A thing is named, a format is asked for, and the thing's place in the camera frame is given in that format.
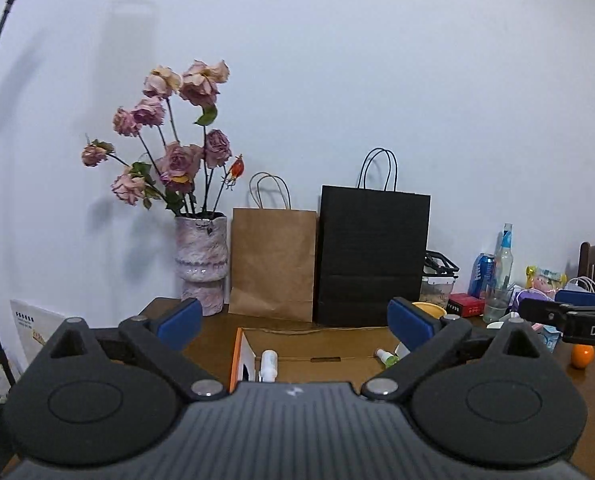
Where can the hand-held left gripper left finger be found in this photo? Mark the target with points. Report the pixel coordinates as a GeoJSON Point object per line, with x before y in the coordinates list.
{"type": "Point", "coordinates": [180, 322]}

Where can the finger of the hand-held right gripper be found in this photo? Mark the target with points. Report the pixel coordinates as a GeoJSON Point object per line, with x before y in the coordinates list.
{"type": "Point", "coordinates": [580, 297]}
{"type": "Point", "coordinates": [540, 309]}

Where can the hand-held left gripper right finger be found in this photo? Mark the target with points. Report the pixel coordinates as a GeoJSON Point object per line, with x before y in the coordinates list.
{"type": "Point", "coordinates": [411, 324]}

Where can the red cardboard box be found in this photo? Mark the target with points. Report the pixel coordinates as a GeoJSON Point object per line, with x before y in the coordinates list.
{"type": "Point", "coordinates": [327, 345]}

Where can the purple container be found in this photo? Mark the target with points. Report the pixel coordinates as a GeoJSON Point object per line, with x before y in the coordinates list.
{"type": "Point", "coordinates": [525, 297]}

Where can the yellow mug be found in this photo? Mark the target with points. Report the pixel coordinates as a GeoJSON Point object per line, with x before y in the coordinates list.
{"type": "Point", "coordinates": [430, 309]}

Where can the light blue carton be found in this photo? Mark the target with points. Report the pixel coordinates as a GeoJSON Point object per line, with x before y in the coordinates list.
{"type": "Point", "coordinates": [547, 337]}

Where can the orange fruit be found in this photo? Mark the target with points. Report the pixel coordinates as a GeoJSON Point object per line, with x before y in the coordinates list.
{"type": "Point", "coordinates": [582, 356]}

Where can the yellow snack packet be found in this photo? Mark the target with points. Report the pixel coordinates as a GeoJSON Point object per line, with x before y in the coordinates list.
{"type": "Point", "coordinates": [547, 276]}

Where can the small green-capped bottle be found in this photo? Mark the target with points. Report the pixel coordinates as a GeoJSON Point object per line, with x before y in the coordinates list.
{"type": "Point", "coordinates": [385, 356]}

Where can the clear glass cup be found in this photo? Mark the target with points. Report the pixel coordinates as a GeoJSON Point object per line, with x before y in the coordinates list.
{"type": "Point", "coordinates": [497, 305]}

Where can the clear container with black lid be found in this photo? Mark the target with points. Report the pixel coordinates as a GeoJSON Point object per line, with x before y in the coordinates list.
{"type": "Point", "coordinates": [437, 287]}

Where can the white bowl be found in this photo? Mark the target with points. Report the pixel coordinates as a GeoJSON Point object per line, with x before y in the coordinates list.
{"type": "Point", "coordinates": [495, 325]}

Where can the small red box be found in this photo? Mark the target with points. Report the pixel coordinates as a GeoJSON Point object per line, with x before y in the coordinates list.
{"type": "Point", "coordinates": [465, 304]}

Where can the clear bottle with blue label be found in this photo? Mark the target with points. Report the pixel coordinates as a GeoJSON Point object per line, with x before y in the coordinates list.
{"type": "Point", "coordinates": [503, 260]}

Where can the mottled pink ceramic vase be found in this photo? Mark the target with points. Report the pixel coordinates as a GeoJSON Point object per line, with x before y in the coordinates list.
{"type": "Point", "coordinates": [200, 260]}

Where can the blue drink can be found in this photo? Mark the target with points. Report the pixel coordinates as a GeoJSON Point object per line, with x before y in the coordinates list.
{"type": "Point", "coordinates": [480, 272]}

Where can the black paper bag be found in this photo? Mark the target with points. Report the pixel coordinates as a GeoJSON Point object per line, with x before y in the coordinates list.
{"type": "Point", "coordinates": [372, 250]}

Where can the white plastic bottle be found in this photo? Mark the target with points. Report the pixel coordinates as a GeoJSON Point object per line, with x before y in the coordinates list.
{"type": "Point", "coordinates": [268, 362]}

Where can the brown paper bag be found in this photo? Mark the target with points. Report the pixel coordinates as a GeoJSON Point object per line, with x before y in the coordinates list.
{"type": "Point", "coordinates": [272, 260]}

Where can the white desk calendar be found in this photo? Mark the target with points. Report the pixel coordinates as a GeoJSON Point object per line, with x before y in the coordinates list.
{"type": "Point", "coordinates": [32, 330]}

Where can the dried rose bouquet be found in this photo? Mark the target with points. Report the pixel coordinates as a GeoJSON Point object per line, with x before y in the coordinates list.
{"type": "Point", "coordinates": [180, 160]}

